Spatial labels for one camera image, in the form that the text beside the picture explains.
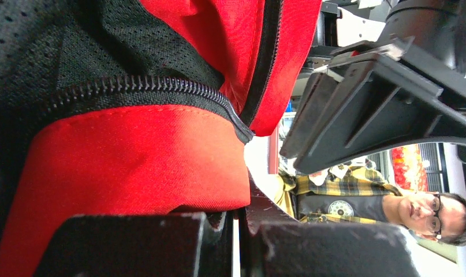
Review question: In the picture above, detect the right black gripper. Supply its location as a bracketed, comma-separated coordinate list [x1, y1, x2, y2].
[280, 1, 466, 174]

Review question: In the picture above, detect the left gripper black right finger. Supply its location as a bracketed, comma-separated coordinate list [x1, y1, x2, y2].
[238, 173, 420, 276]

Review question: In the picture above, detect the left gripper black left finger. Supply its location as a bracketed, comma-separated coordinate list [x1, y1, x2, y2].
[34, 212, 233, 276]

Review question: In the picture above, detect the red jacket black lining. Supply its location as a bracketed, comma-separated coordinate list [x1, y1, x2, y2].
[0, 1, 322, 276]

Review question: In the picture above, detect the person in plaid shirt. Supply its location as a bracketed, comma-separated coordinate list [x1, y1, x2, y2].
[269, 160, 466, 246]

